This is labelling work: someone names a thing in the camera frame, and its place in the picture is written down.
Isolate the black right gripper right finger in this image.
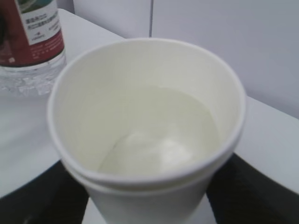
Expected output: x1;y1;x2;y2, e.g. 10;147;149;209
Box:
206;154;299;224

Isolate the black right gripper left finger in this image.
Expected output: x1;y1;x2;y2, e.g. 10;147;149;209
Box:
0;161;89;224

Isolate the white paper cup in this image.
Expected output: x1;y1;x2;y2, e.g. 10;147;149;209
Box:
47;38;247;224

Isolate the clear plastic water bottle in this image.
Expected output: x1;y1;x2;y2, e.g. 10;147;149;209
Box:
0;0;66;97

